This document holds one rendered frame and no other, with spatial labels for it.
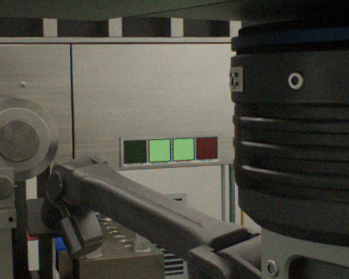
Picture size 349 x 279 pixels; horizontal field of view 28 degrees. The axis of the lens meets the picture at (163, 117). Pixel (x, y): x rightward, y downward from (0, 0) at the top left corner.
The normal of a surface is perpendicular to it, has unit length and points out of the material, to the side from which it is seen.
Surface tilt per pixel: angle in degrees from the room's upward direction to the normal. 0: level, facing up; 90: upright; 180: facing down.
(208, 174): 90
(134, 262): 90
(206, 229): 13
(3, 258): 90
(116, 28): 90
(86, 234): 61
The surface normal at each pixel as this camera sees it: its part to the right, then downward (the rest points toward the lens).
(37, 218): 0.25, -0.47
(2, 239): 0.29, 0.04
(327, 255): -0.80, 0.04
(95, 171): -0.02, -0.96
